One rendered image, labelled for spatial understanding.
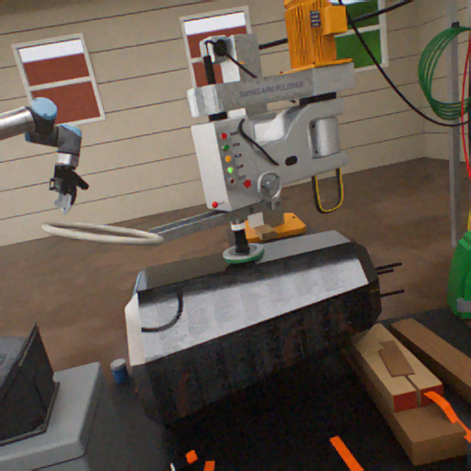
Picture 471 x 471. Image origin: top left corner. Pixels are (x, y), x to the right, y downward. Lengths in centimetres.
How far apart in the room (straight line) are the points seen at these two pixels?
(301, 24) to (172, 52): 602
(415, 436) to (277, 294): 84
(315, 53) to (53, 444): 202
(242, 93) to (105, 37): 649
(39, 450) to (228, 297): 107
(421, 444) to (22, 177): 776
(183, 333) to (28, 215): 699
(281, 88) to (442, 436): 172
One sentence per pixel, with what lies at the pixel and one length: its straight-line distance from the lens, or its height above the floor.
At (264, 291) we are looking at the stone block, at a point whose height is 76.
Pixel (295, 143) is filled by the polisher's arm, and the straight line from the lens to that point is 223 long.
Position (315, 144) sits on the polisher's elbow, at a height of 136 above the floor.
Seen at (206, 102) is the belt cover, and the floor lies 167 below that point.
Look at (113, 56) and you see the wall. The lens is 833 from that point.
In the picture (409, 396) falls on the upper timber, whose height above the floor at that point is 22.
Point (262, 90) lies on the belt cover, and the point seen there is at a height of 168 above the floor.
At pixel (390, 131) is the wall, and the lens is 935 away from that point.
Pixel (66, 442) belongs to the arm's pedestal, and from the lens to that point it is 134.
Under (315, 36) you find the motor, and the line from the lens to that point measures 240.
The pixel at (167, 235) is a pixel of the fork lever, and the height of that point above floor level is 115.
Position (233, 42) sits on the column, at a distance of 288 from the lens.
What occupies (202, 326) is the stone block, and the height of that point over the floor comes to 69.
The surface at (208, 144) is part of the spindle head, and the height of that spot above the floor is 149.
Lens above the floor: 161
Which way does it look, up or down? 17 degrees down
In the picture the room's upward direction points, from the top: 11 degrees counter-clockwise
